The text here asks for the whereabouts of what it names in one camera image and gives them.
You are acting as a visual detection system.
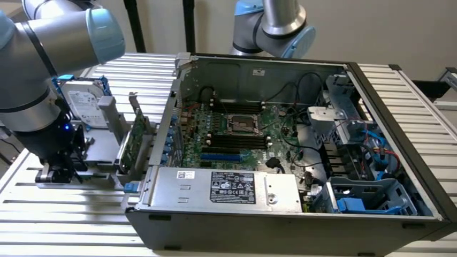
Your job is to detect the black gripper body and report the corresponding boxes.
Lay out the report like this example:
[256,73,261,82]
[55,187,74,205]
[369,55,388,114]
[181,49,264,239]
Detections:
[16,99,89,172]

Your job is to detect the green RAM stick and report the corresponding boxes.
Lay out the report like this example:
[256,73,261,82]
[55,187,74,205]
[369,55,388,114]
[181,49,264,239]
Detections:
[79,172,117,180]

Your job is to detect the blue expansion slot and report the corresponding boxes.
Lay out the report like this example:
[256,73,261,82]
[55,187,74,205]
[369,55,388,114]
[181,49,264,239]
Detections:
[200,153,243,161]

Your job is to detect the long black expansion slot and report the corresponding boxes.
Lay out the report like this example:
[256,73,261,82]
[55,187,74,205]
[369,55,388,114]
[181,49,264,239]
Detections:
[201,147,241,155]

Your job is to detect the black RAM slot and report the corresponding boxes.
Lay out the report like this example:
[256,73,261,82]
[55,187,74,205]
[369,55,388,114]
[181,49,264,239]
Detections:
[217,100,265,105]
[211,144,271,151]
[211,137,271,143]
[211,134,271,140]
[217,103,265,109]
[211,141,271,147]
[217,109,265,115]
[217,107,265,112]

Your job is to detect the grey parts rack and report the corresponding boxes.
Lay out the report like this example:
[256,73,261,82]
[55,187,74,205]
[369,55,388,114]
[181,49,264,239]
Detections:
[35,92,159,190]

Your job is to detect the silver hard disk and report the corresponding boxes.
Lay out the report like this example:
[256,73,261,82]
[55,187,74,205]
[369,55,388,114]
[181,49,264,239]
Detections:
[59,81,108,130]

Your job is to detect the green graphics card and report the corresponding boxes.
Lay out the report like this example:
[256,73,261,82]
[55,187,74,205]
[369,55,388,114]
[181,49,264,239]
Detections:
[116,92,153,174]

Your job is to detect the silver power supply unit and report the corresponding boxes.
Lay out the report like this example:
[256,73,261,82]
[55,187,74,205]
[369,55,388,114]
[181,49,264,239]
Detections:
[136,167,305,214]

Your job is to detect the green motherboard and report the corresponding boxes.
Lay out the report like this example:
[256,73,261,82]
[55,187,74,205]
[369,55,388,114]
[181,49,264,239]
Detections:
[173,99,312,178]

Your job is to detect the CPU socket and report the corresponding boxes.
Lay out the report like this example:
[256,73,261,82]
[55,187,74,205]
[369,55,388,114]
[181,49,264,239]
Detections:
[223,113,267,135]

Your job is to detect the black stand pole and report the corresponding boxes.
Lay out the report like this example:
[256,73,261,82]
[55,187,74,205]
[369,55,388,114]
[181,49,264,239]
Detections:
[181,0,197,54]
[123,0,148,54]

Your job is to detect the open black PC case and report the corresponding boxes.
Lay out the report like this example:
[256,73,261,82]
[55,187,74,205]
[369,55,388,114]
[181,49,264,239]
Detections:
[123,52,457,252]

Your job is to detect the grey plastic bay latch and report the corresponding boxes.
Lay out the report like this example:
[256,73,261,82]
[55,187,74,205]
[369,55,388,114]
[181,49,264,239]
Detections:
[305,106,337,127]

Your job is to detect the metal disk bay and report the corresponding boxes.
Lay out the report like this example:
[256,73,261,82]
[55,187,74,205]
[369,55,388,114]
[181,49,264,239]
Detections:
[323,74,380,147]

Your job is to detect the blue plastic drive cage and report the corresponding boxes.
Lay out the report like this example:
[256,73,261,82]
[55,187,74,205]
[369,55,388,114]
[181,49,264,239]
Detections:
[309,176,420,216]

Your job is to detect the blue disk caddy frame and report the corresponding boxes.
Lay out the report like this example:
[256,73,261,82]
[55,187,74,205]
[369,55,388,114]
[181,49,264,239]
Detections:
[50,74,113,115]

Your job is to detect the short black looped wire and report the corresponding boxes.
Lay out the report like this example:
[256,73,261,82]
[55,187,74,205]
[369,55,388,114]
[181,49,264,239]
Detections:
[197,85,216,102]

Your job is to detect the black power plug wire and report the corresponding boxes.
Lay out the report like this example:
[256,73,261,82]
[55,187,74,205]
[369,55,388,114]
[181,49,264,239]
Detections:
[265,157,285,175]

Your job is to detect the long black looped wire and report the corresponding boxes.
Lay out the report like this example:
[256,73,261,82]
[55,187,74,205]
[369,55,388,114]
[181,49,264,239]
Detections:
[277,71,327,108]

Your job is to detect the blue data wire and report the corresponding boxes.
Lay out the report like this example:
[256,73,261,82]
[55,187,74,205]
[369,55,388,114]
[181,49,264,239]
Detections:
[360,127,388,173]

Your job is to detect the red data wire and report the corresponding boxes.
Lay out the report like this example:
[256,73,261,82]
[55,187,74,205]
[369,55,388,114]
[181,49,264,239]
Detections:
[379,149,401,172]

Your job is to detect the grey frame with black bracket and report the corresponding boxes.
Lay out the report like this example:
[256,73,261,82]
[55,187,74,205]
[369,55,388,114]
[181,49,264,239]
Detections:
[409,66,457,111]

